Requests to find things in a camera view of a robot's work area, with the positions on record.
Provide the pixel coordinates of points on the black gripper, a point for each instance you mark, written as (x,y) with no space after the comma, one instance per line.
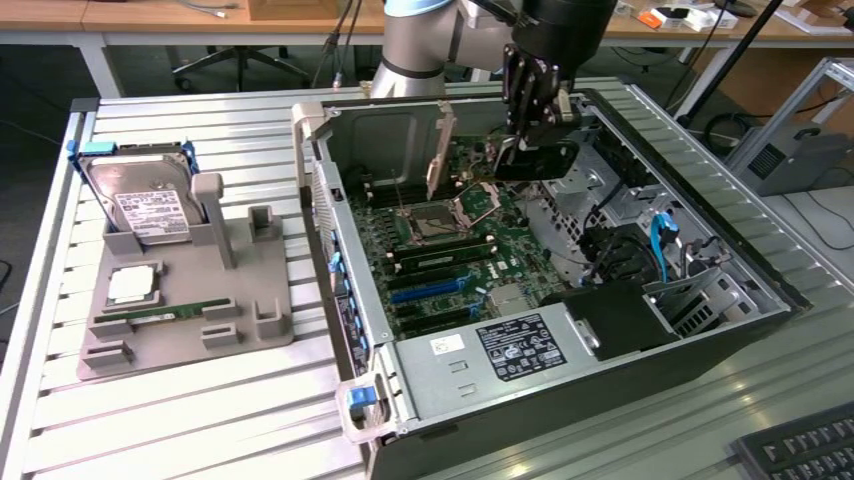
(567,30)

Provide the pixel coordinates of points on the low-profile GPU graphics card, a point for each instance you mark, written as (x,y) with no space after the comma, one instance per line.
(441,140)

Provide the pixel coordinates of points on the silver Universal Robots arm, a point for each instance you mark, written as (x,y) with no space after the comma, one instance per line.
(413,45)

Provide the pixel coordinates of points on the wooden top desk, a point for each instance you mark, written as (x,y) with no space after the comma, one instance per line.
(133,20)
(640,32)

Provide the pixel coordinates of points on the small orange box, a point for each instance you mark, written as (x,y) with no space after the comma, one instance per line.
(649,20)

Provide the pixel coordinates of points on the small white box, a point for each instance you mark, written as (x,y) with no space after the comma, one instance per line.
(707,21)

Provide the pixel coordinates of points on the black tripod pole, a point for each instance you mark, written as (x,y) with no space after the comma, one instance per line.
(733,57)

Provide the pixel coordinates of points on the silver disk bay cage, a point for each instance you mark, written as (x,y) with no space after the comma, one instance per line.
(587,195)

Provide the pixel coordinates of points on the open metal socket cover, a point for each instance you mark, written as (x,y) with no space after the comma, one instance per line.
(483,205)

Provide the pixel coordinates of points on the CPU socket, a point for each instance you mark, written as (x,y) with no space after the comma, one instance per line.
(429,222)

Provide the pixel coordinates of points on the green motherboard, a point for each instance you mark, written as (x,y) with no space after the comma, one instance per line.
(527,250)

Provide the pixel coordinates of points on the black installed RAM stick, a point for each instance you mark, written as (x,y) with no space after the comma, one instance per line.
(443,260)

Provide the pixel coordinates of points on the black office chair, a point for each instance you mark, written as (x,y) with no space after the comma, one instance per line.
(233,57)

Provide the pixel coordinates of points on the long black expansion slot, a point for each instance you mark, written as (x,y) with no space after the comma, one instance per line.
(436,327)
(433,316)
(423,280)

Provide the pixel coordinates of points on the silver chipset heat sink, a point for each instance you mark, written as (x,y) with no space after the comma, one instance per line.
(509,300)

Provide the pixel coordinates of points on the blue expansion slot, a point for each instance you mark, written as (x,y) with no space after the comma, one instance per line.
(427,292)

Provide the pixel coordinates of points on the perforated silver disk bay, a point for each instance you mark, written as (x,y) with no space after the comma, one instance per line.
(700,310)

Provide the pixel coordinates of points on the hard disk in blue carrier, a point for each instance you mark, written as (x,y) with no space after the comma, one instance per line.
(146,205)

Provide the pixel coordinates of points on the grey power supply unit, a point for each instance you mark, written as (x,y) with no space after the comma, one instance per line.
(440,380)

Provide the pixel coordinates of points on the black open PC case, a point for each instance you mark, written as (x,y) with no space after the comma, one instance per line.
(600,400)

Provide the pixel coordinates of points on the grey parts rack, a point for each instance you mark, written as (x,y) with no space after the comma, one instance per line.
(193,300)

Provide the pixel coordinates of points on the blue case latch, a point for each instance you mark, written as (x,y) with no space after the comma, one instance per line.
(360,398)

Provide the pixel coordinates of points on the silver CPU chip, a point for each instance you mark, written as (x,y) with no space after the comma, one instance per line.
(133,284)

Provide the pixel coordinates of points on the green RAM stick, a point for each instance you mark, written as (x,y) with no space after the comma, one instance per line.
(160,314)

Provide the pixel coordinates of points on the black keyboard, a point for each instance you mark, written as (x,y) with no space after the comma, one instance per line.
(807,450)

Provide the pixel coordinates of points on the aluminium profile frame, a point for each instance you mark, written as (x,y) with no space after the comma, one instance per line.
(803,95)

